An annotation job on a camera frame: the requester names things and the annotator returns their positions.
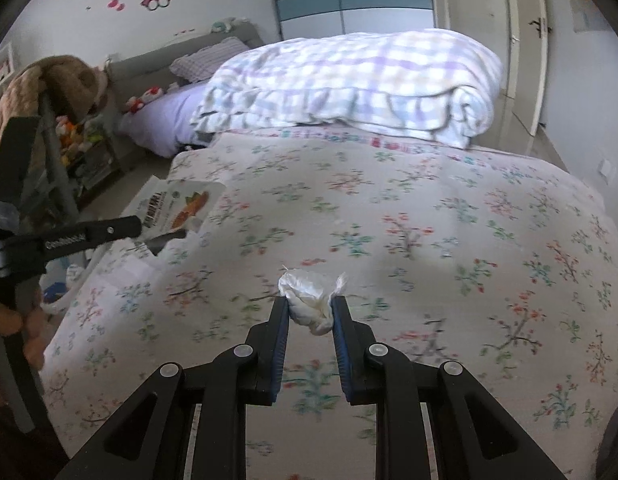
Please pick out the grey chair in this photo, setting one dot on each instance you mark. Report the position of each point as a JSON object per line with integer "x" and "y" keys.
{"x": 56, "y": 170}

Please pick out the grey padded headboard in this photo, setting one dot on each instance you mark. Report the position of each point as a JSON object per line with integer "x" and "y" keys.
{"x": 139, "y": 67}

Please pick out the plaid pillow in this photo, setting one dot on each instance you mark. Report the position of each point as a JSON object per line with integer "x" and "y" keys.
{"x": 204, "y": 62}

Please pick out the white blue-patterned waste bin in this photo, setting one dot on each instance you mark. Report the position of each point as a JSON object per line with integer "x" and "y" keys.
{"x": 61, "y": 287}

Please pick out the dark bedside table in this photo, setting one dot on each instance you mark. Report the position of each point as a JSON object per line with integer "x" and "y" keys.
{"x": 96, "y": 165}

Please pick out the white carrot-print snack packet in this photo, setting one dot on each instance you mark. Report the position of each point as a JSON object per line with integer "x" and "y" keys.
{"x": 181, "y": 200}

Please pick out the pale plush toy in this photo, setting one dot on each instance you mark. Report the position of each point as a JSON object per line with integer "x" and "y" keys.
{"x": 224, "y": 25}

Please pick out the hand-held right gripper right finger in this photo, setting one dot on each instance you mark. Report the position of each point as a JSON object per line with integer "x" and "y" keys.
{"x": 341, "y": 355}

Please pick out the person's left hand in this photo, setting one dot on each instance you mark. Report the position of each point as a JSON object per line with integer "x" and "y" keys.
{"x": 4, "y": 319}

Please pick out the purple bed sheet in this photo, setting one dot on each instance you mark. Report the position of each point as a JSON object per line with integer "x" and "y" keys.
{"x": 159, "y": 122}

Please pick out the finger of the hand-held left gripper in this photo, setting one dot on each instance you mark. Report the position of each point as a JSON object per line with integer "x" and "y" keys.
{"x": 116, "y": 229}
{"x": 166, "y": 240}

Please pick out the pile of colourful plush toys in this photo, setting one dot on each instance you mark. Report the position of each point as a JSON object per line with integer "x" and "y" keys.
{"x": 76, "y": 135}

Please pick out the cream door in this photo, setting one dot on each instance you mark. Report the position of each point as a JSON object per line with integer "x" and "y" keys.
{"x": 484, "y": 20}

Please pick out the white wall socket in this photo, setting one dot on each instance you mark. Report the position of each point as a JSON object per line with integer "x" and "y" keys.
{"x": 607, "y": 170}

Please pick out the white plastic wrapper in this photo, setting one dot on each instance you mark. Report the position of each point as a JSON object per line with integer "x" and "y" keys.
{"x": 309, "y": 300}

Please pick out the white and teal wardrobe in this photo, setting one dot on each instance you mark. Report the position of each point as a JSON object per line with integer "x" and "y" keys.
{"x": 349, "y": 0}

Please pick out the plaid pastel duvet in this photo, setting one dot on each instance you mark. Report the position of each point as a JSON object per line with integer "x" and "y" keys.
{"x": 349, "y": 80}

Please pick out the floral bed cover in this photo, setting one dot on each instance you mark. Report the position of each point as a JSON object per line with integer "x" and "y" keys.
{"x": 414, "y": 260}

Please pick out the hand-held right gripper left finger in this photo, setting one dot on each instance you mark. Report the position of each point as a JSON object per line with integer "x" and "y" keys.
{"x": 280, "y": 350}

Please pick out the white and red cat plush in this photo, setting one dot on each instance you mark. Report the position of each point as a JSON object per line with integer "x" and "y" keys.
{"x": 144, "y": 99}

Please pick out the brown fleece blanket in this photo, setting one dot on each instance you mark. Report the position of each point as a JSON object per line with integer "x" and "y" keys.
{"x": 19, "y": 90}

